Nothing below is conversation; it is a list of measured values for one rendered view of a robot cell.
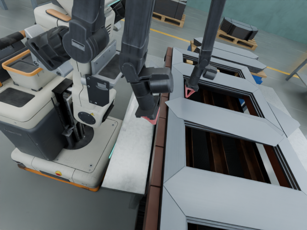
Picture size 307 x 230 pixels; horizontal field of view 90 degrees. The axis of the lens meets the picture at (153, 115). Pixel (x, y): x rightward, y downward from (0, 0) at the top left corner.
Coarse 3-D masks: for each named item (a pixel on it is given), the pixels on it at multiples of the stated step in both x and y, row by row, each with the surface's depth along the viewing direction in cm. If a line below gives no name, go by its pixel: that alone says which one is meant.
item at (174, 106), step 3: (171, 99) 92; (174, 99) 92; (177, 99) 93; (171, 102) 90; (174, 102) 90; (177, 102) 91; (171, 105) 88; (174, 105) 89; (177, 105) 89; (171, 108) 87; (174, 108) 87; (177, 108) 88; (174, 111) 85; (177, 111) 86; (177, 114) 85
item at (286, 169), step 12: (192, 60) 137; (240, 72) 138; (204, 84) 115; (216, 84) 116; (168, 96) 98; (252, 96) 116; (168, 108) 87; (264, 120) 98; (216, 132) 86; (264, 144) 88; (276, 156) 84; (288, 168) 78; (252, 180) 69; (288, 180) 75; (228, 228) 56; (240, 228) 55; (252, 228) 56
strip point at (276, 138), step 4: (268, 128) 93; (272, 128) 94; (272, 132) 92; (276, 132) 92; (272, 136) 89; (276, 136) 90; (280, 136) 91; (272, 140) 87; (276, 140) 88; (280, 140) 89; (276, 144) 86
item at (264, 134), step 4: (256, 120) 96; (256, 124) 94; (260, 124) 94; (264, 124) 95; (256, 128) 91; (260, 128) 92; (264, 128) 93; (260, 132) 90; (264, 132) 90; (268, 132) 91; (260, 136) 87; (264, 136) 88; (268, 136) 89; (260, 140) 85; (264, 140) 86; (268, 140) 87; (268, 144) 85; (272, 144) 85
